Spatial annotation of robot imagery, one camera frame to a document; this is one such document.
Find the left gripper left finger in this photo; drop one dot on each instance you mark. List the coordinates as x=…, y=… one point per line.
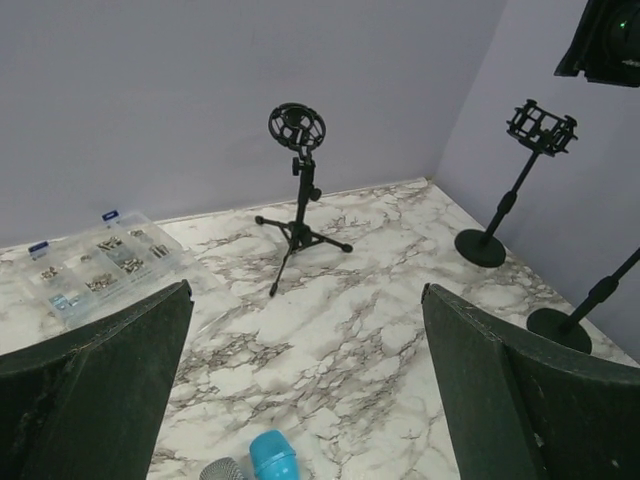
x=88, y=404

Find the round base clip stand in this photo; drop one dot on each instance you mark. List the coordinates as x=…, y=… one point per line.
x=565, y=329

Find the blue microphone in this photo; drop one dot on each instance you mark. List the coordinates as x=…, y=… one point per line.
x=273, y=458

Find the clear plastic screw box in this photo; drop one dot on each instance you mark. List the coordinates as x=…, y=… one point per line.
x=81, y=277

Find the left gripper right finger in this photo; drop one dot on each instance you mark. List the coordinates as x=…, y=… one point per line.
x=519, y=406

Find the black tripod microphone stand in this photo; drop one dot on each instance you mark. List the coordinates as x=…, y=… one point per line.
x=300, y=129

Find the silver microphone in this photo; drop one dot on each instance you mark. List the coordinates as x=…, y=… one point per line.
x=225, y=468

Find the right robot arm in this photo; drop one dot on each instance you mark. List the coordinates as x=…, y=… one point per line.
x=605, y=45

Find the round base shock-mount stand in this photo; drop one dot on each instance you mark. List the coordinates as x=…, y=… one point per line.
x=543, y=134

